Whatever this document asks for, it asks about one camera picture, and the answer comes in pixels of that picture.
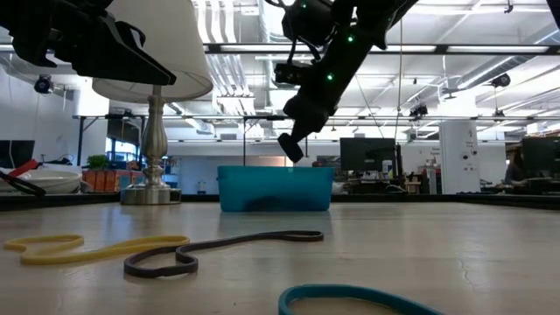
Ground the black computer monitor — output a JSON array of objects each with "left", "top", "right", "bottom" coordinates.
[
  {"left": 0, "top": 139, "right": 36, "bottom": 170},
  {"left": 339, "top": 137, "right": 397, "bottom": 172},
  {"left": 521, "top": 136, "right": 560, "bottom": 179}
]

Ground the dark brown rubber band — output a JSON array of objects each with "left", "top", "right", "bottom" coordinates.
[{"left": 123, "top": 230, "right": 326, "bottom": 280}]

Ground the white square column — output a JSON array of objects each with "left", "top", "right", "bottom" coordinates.
[{"left": 438, "top": 120, "right": 481, "bottom": 195}]

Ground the black cable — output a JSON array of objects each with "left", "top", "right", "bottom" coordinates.
[{"left": 0, "top": 170, "right": 47, "bottom": 197}]

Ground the blue rubber band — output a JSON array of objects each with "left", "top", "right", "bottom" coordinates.
[{"left": 277, "top": 283, "right": 445, "bottom": 315}]

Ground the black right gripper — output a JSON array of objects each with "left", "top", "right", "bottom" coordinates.
[{"left": 277, "top": 65, "right": 351, "bottom": 164}]

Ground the black aluminium table frame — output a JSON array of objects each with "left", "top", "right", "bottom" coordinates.
[{"left": 0, "top": 192, "right": 560, "bottom": 212}]

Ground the thin hanging cord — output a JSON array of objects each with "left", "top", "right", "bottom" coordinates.
[{"left": 395, "top": 19, "right": 404, "bottom": 141}]

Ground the orange box row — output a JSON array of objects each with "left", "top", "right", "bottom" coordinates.
[{"left": 81, "top": 169, "right": 145, "bottom": 193}]

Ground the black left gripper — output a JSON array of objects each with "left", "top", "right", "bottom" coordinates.
[{"left": 0, "top": 0, "right": 177, "bottom": 87}]

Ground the red strap piece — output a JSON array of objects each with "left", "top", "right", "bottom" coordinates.
[{"left": 8, "top": 159, "right": 44, "bottom": 178}]

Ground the table lamp white shade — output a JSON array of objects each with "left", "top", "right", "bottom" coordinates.
[{"left": 91, "top": 0, "right": 214, "bottom": 206}]

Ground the blue plastic bin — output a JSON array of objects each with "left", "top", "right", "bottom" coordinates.
[{"left": 217, "top": 164, "right": 337, "bottom": 214}]

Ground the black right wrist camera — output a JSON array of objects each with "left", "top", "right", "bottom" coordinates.
[{"left": 274, "top": 62, "right": 307, "bottom": 87}]

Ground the yellow rubber band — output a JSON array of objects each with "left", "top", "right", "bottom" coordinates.
[{"left": 3, "top": 234, "right": 192, "bottom": 266}]

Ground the white bowl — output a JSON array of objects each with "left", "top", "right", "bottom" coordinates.
[{"left": 0, "top": 169, "right": 83, "bottom": 196}]

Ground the small potted green plant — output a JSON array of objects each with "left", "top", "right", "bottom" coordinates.
[{"left": 82, "top": 154, "right": 110, "bottom": 172}]

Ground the person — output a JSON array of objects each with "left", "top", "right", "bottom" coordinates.
[{"left": 503, "top": 146, "right": 526, "bottom": 187}]

